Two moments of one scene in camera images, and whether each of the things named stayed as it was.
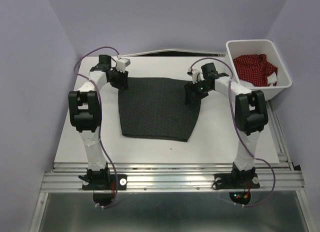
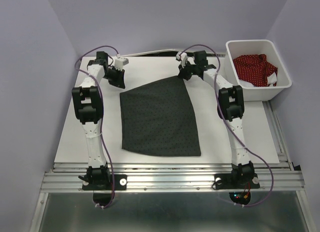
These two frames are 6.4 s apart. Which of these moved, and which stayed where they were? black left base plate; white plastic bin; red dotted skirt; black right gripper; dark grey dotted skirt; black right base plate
Moved: black right gripper; dark grey dotted skirt
Stayed: black left base plate; red dotted skirt; white plastic bin; black right base plate
